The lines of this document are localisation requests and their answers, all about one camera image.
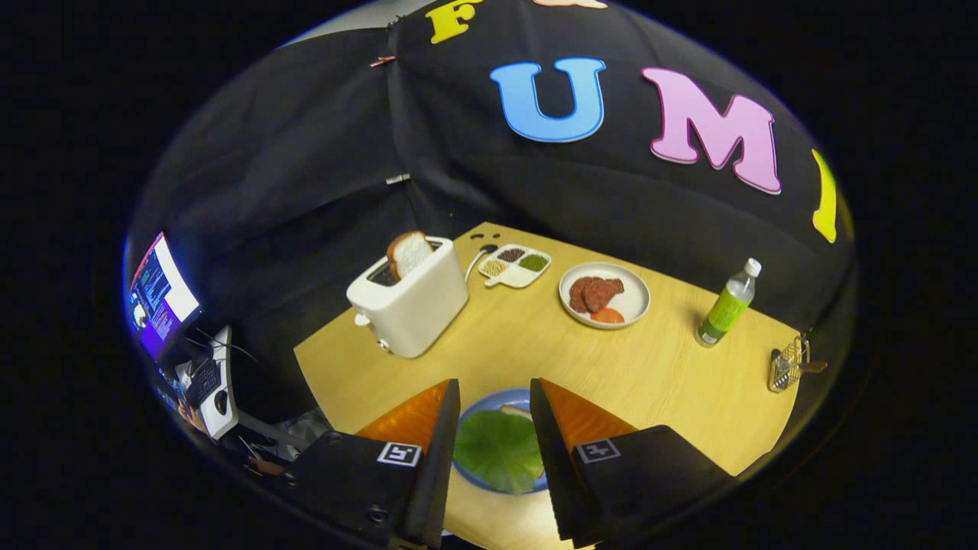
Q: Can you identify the green lettuce leaf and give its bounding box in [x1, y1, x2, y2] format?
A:
[453, 409, 545, 495]

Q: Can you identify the white toaster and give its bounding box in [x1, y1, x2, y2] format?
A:
[346, 235, 470, 360]

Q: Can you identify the black keyboard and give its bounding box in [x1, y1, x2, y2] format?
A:
[183, 359, 222, 408]

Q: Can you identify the metal wire basket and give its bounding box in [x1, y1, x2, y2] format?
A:
[768, 336, 811, 393]

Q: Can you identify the large white plate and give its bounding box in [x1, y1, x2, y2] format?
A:
[559, 262, 651, 330]

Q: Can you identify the white divided seasoning tray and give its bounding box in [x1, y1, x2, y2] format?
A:
[478, 244, 552, 290]

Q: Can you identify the green label drink bottle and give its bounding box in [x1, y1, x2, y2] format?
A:
[695, 257, 763, 348]

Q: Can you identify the white toaster power cable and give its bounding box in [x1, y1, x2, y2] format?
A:
[465, 244, 499, 283]

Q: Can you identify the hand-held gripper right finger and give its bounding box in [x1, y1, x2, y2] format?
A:
[529, 377, 736, 550]

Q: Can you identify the computer monitor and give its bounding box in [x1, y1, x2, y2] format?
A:
[126, 231, 203, 364]

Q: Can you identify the white side desk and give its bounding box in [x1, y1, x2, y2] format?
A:
[174, 325, 239, 442]

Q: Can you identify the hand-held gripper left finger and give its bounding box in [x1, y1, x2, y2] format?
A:
[279, 378, 462, 550]

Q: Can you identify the blue plate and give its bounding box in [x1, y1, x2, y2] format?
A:
[453, 388, 551, 495]

